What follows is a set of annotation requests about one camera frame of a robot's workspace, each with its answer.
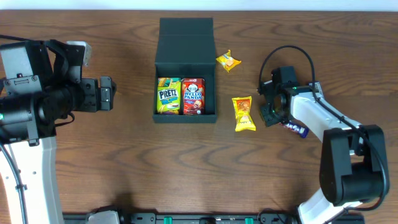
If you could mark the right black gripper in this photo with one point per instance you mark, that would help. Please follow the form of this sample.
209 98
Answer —
268 112

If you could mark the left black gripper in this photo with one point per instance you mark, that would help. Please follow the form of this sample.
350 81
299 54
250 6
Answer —
90 95

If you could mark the blue Dairy Milk bar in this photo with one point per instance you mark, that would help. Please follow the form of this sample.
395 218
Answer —
302 131

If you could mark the red Hello Panda box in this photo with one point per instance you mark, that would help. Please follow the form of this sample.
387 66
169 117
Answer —
193 96

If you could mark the green Pretz box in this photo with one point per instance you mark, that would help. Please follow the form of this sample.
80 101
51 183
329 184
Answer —
168 95

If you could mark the dark green box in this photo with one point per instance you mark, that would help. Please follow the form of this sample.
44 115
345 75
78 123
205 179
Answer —
186 49

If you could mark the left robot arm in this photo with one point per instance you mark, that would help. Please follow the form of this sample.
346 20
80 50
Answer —
42 90

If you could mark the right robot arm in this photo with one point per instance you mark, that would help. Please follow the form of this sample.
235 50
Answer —
353 165

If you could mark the large yellow snack packet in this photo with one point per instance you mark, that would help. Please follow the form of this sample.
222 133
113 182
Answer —
242 107

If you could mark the small yellow snack packet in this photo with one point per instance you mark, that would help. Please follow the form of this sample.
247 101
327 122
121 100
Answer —
227 61

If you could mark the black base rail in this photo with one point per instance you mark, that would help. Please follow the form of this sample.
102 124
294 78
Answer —
205 218

